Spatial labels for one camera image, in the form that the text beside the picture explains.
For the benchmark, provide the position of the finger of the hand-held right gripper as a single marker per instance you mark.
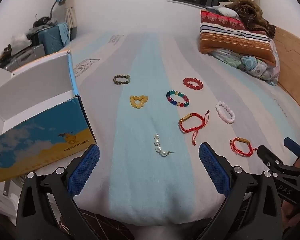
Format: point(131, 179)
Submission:
point(293, 145)
point(265, 153)

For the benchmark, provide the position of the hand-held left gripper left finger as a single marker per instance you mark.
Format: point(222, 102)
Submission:
point(85, 165)

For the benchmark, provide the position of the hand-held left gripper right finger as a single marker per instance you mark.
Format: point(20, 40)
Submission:
point(213, 167)

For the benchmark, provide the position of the blue and yellow cardboard box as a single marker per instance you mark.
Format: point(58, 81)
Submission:
point(40, 135)

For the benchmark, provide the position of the white pearl strand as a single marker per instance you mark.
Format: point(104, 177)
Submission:
point(158, 148)

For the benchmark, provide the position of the person's right hand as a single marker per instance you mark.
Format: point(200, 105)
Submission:
point(292, 217)

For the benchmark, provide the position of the dark patterned cloth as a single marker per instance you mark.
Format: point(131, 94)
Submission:
point(110, 230)

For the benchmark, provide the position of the floral quilt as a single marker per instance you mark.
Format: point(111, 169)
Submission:
point(252, 65)

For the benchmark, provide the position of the striped pillow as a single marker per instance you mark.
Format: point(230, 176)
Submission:
point(235, 40)

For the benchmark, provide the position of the striped bed sheet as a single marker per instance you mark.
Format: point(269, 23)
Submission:
point(150, 62)

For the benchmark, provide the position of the grey suitcase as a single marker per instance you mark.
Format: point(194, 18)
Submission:
point(30, 53)

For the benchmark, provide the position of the teal suitcase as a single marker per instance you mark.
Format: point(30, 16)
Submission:
point(50, 40)

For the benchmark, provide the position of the light blue towel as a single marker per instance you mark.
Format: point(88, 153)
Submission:
point(62, 33)

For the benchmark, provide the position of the brown fur blanket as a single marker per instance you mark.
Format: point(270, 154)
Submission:
point(252, 12)

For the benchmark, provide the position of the white plastic bag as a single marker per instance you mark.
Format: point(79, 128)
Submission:
point(20, 38)

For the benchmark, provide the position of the white pillow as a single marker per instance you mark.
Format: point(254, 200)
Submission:
point(227, 11)

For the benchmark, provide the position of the pile of dark clothes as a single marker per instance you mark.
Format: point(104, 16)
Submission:
point(42, 21)

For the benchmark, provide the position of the beige pleated curtain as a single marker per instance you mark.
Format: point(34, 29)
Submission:
point(70, 12)

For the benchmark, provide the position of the blue desk lamp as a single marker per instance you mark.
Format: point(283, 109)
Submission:
point(60, 0)

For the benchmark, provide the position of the wooden bed frame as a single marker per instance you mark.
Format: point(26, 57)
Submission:
point(295, 62)

